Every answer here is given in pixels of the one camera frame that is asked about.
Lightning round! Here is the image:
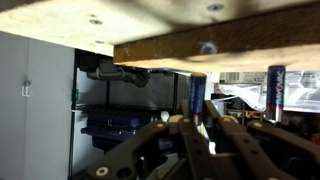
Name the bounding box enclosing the dark blue suitcase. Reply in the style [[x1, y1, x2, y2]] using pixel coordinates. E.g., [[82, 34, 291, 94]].
[[80, 111, 161, 153]]

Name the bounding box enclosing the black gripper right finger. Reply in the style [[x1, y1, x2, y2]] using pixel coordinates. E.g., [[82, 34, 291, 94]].
[[203, 99, 320, 180]]

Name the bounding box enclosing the square wooden board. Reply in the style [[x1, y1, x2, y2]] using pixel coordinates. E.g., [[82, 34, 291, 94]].
[[113, 1, 320, 73]]

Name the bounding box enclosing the blue Rayovac AA battery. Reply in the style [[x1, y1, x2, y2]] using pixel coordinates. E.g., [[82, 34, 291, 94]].
[[189, 72, 208, 126], [265, 65, 287, 123]]

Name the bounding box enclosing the short round metal tin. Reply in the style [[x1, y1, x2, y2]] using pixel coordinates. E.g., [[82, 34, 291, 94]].
[[219, 71, 268, 84]]

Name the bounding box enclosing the black metal shelf rack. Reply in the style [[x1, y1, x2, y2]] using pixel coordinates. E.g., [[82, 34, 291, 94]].
[[68, 49, 181, 180]]

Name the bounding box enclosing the black duffel bag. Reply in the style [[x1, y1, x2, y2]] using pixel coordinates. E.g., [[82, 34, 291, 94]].
[[85, 59, 151, 88]]

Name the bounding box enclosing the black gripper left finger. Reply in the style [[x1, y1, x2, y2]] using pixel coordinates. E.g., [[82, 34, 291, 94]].
[[86, 99, 214, 180]]

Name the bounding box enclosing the black frame wooden workbench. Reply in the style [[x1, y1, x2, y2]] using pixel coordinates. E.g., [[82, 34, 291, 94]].
[[0, 0, 320, 73]]

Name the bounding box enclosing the white cabinet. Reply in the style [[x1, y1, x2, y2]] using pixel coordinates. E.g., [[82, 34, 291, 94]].
[[0, 31, 76, 180]]

